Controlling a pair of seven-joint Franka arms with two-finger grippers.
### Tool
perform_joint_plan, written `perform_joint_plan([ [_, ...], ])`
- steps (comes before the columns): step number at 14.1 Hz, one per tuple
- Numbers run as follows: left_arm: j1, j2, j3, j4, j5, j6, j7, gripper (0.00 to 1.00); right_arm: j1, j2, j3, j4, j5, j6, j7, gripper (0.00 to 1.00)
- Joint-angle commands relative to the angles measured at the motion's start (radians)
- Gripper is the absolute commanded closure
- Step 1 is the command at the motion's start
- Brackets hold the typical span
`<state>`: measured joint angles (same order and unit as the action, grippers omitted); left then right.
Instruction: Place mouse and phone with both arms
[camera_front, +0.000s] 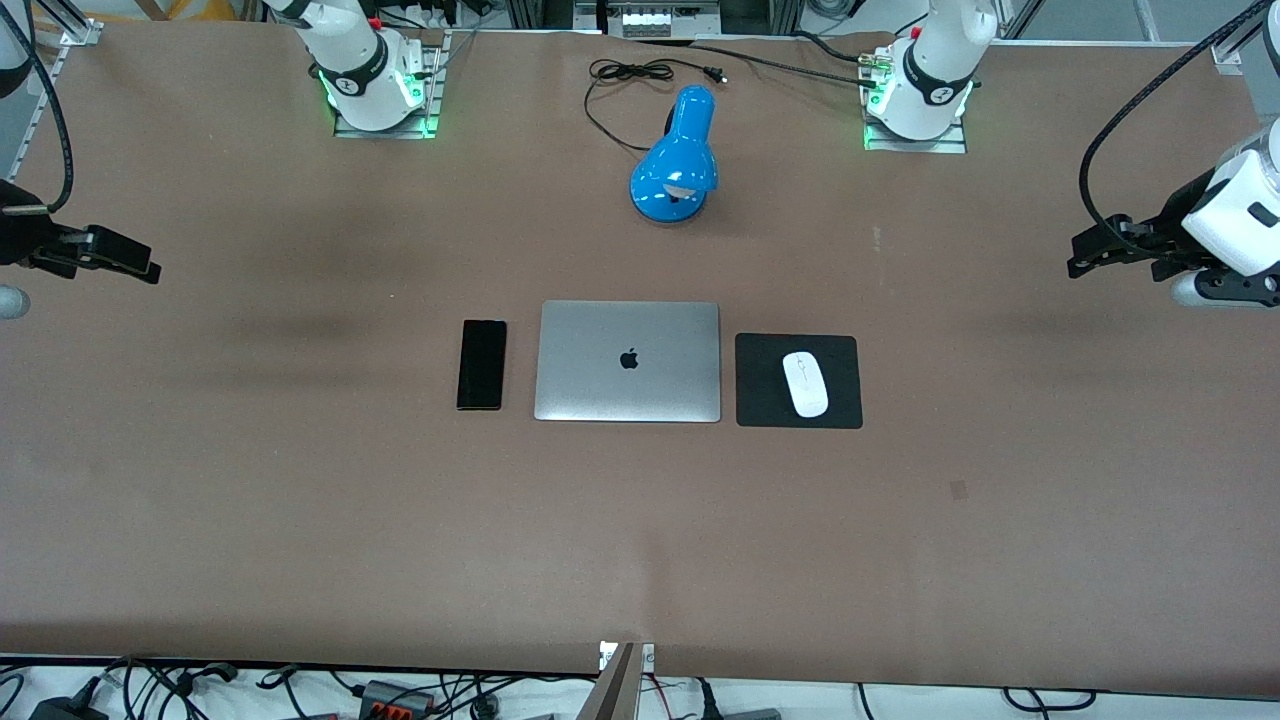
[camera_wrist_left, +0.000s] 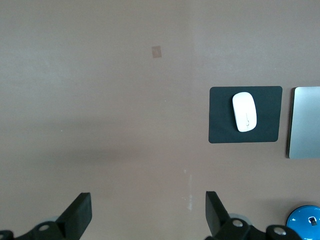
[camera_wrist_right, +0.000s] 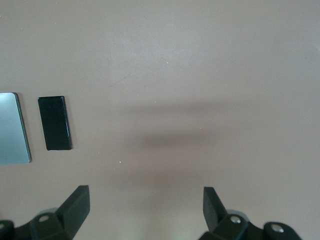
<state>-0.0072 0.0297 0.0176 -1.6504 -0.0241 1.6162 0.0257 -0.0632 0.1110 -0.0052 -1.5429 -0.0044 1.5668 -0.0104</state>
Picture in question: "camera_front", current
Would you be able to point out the black power adapter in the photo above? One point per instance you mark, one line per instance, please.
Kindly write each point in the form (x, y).
(65, 708)

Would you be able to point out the aluminium frame rail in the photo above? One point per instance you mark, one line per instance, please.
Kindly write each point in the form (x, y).
(1235, 45)

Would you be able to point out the grey box with orange connectors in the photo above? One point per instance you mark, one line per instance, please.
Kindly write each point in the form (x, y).
(395, 698)

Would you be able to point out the black square mouse pad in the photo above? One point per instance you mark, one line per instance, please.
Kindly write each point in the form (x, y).
(760, 400)

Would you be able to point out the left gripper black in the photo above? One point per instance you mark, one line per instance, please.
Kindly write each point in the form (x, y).
(1166, 231)

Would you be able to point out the blue desk lamp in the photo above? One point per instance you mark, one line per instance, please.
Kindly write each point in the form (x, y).
(675, 170)

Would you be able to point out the silver closed laptop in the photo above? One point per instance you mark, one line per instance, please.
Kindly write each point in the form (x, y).
(628, 361)

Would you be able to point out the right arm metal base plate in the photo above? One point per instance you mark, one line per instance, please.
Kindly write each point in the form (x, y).
(432, 90)

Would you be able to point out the white perforated metal rail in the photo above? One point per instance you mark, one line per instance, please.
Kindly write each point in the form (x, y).
(40, 105)

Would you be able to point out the white computer mouse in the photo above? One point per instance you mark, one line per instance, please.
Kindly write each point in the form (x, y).
(805, 384)

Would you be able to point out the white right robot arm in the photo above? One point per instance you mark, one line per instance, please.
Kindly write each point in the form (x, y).
(352, 50)

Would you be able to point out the white power strip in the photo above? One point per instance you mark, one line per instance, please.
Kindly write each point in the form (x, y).
(658, 22)

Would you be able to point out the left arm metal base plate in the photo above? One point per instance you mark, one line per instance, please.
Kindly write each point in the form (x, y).
(955, 145)

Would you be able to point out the black smartphone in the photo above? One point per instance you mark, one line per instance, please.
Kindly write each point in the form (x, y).
(482, 364)

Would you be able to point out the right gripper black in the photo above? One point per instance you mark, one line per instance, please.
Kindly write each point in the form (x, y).
(22, 238)

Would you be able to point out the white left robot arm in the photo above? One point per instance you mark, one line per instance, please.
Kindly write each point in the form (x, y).
(935, 60)

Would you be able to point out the aluminium profile post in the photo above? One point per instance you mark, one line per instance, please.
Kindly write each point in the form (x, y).
(622, 685)

